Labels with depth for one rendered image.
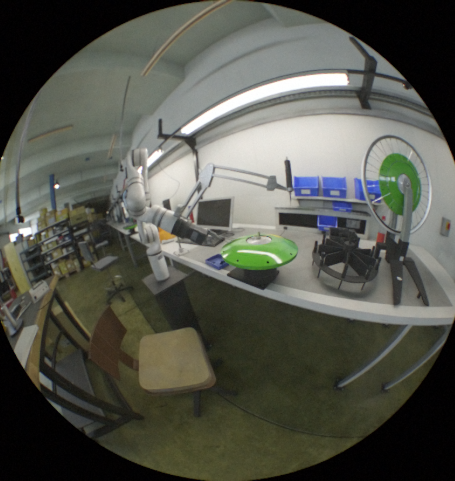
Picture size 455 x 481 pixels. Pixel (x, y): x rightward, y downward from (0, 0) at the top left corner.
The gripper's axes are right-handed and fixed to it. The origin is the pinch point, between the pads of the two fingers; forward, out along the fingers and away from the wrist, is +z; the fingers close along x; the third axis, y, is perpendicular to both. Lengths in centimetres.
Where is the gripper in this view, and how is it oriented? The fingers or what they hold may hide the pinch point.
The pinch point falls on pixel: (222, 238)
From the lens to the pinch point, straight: 52.8
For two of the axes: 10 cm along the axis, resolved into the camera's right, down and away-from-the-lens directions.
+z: 8.7, 4.1, 2.8
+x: 1.6, 3.1, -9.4
